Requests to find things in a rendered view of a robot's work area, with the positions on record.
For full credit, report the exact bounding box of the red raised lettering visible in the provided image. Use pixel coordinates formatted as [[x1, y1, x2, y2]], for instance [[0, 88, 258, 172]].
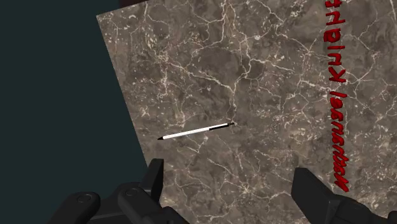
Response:
[[323, 0, 351, 193]]

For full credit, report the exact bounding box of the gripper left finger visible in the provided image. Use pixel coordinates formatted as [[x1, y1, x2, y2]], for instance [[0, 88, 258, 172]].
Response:
[[46, 158, 190, 224]]

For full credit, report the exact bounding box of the white and black pen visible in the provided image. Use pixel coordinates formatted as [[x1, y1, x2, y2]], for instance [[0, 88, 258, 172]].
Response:
[[157, 122, 235, 141]]

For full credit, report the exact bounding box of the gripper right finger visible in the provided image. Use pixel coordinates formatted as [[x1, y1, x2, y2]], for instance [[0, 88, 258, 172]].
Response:
[[291, 167, 397, 224]]

